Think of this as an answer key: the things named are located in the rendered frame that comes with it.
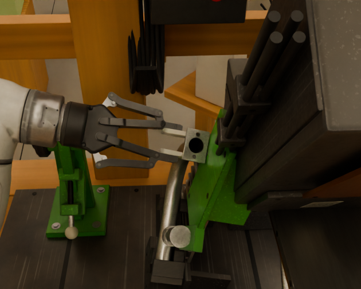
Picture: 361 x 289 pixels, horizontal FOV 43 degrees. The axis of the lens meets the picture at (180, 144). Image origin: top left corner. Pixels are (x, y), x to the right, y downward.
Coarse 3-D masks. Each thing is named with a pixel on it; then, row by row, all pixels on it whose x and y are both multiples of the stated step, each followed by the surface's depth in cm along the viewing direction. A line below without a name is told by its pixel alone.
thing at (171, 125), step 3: (156, 117) 79; (162, 117) 79; (168, 123) 79; (171, 123) 79; (174, 123) 79; (165, 126) 79; (168, 126) 79; (171, 126) 79; (174, 126) 79; (177, 126) 79; (180, 126) 80; (162, 129) 80; (174, 129) 79; (177, 129) 79; (180, 129) 80
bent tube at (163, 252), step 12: (192, 132) 78; (204, 132) 79; (180, 144) 85; (192, 144) 86; (204, 144) 78; (192, 156) 78; (204, 156) 78; (180, 168) 89; (168, 180) 90; (180, 180) 90; (168, 192) 90; (180, 192) 91; (168, 204) 89; (168, 216) 88; (156, 252) 88; (168, 252) 87
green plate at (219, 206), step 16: (224, 112) 75; (208, 144) 79; (208, 160) 77; (224, 160) 68; (208, 176) 75; (224, 176) 69; (192, 192) 84; (208, 192) 74; (224, 192) 73; (192, 208) 82; (208, 208) 74; (224, 208) 76; (240, 208) 76; (192, 224) 80; (240, 224) 78
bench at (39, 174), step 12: (12, 168) 123; (24, 168) 123; (36, 168) 123; (48, 168) 123; (156, 168) 123; (168, 168) 123; (12, 180) 119; (24, 180) 119; (36, 180) 119; (48, 180) 119; (96, 180) 119; (108, 180) 119; (120, 180) 119; (132, 180) 119; (144, 180) 119; (156, 180) 119; (12, 192) 116
